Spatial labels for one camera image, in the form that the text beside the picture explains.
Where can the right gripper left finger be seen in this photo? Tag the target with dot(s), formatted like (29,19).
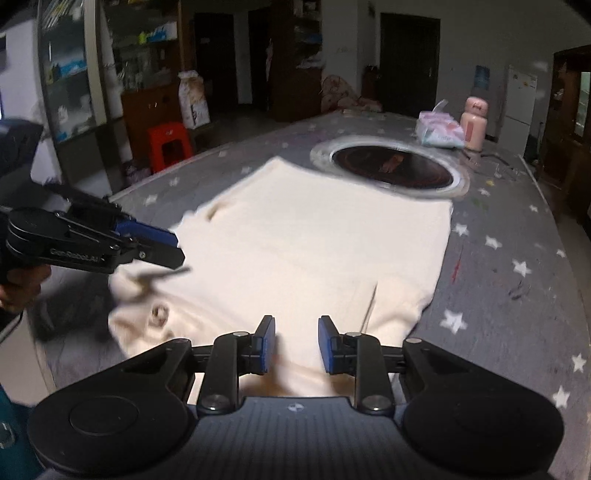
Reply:
(244,352)

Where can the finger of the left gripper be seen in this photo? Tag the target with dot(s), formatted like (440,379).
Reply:
(155,253)
(135,229)

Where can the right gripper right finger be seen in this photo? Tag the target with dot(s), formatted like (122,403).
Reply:
(345,353)

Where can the cream white sweatshirt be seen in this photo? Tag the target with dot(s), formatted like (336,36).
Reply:
(296,245)

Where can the person's left hand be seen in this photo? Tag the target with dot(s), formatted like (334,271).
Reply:
(22,286)

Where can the red plastic stool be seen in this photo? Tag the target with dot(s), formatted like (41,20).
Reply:
(168,144)

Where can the white printed sack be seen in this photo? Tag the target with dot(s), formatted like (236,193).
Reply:
(193,105)

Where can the round black induction cooktop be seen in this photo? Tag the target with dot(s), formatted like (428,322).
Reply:
(405,168)

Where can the pink tissue pack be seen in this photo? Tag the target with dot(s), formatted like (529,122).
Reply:
(438,129)

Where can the pink thermos bottle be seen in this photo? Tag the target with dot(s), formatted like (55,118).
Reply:
(474,122)

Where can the water dispenser with blue bottle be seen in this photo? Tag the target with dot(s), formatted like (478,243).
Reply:
(481,83)

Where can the white refrigerator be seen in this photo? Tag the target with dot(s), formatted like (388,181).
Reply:
(518,109)

